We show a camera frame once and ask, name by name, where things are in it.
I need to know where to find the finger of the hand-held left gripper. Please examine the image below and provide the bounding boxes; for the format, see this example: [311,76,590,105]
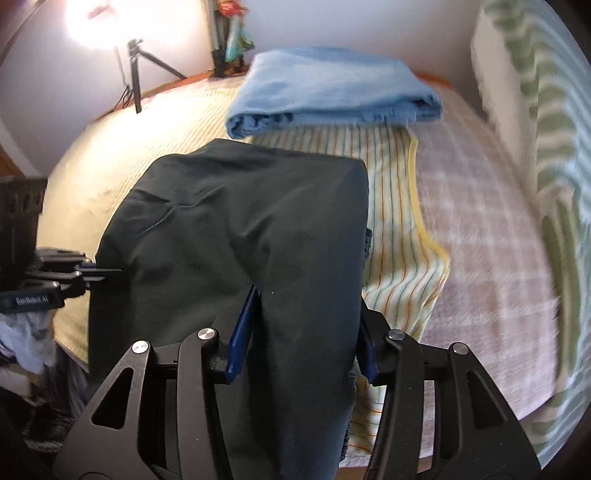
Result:
[25,272,94,297]
[32,248,124,280]

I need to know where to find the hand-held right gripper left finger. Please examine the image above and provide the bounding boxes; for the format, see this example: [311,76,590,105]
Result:
[53,284,262,480]

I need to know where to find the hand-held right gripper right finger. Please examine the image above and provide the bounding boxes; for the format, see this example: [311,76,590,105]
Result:
[358,311,541,480]

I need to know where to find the black pants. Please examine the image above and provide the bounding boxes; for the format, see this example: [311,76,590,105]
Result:
[88,138,370,480]

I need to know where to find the crumpled light cloth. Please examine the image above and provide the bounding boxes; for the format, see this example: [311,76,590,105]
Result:
[0,316,58,376]

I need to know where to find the striped yellow towel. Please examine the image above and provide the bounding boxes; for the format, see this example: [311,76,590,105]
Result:
[245,127,451,455]

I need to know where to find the cream ribbed bedspread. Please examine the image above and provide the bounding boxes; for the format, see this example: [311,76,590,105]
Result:
[39,76,252,365]

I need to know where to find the beige plaid blanket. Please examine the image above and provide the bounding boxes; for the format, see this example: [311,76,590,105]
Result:
[339,76,561,469]

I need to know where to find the black tripod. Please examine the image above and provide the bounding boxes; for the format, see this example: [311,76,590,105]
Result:
[113,39,188,114]

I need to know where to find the folded blue towel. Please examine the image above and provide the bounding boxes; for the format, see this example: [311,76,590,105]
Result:
[225,46,444,140]

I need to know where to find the colourful ornament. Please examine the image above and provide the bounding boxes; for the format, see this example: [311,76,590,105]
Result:
[211,0,256,77]

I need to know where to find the green striped pillow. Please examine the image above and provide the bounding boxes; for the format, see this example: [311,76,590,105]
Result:
[471,0,591,467]

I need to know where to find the black tripod cable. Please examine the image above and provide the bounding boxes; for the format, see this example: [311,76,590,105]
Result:
[112,80,139,112]

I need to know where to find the ring light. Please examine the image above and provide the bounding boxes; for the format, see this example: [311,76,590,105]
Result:
[65,0,132,51]

